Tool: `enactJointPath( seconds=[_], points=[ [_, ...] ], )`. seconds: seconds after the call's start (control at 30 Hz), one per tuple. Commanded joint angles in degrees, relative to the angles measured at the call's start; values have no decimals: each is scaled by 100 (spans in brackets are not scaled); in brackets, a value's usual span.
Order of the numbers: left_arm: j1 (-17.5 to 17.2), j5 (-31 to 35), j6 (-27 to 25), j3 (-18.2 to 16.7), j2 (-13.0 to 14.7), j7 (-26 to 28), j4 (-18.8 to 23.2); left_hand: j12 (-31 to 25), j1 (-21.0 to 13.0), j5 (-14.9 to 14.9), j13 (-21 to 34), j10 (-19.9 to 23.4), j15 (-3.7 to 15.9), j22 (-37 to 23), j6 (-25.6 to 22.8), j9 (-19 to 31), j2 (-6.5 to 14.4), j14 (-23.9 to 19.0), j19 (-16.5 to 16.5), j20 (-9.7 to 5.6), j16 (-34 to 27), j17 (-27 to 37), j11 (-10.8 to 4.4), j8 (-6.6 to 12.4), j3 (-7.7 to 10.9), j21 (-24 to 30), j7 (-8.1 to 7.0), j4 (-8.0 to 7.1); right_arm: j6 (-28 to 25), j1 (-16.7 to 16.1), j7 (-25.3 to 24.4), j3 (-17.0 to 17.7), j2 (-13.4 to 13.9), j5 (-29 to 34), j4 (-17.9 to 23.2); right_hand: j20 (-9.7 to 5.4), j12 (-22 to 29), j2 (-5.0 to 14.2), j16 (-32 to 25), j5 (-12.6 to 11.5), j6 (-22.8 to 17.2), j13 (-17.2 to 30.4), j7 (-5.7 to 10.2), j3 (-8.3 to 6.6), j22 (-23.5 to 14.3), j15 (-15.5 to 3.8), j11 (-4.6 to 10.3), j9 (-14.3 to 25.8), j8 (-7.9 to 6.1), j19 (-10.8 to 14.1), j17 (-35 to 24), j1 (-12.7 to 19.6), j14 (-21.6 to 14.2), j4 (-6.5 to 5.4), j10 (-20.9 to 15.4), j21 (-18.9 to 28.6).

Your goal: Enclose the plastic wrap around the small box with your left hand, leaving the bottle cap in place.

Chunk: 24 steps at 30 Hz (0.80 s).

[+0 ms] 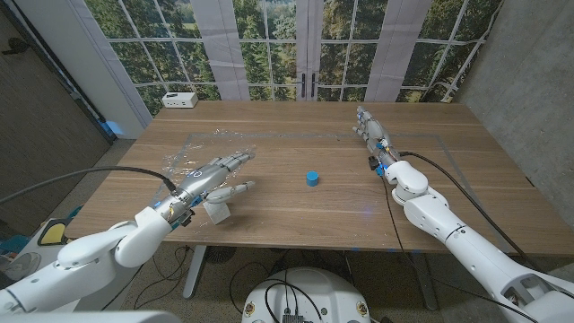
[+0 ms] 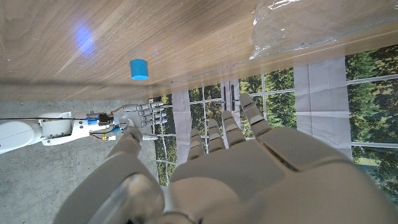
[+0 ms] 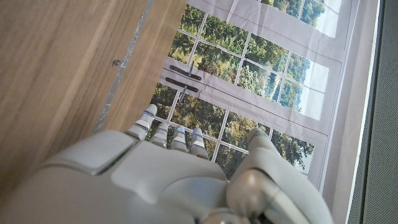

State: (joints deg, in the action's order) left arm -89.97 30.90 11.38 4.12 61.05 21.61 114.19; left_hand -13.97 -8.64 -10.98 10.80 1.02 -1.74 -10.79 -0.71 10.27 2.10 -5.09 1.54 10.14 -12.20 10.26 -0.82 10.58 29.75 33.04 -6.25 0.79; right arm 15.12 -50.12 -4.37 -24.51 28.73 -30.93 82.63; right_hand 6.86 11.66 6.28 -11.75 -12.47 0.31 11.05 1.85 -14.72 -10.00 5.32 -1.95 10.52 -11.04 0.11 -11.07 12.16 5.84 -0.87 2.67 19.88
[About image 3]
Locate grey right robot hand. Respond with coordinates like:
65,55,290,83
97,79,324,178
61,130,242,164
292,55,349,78
0,104,335,224

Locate printed forest window backdrop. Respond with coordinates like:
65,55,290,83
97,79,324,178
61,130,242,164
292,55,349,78
149,0,380,190

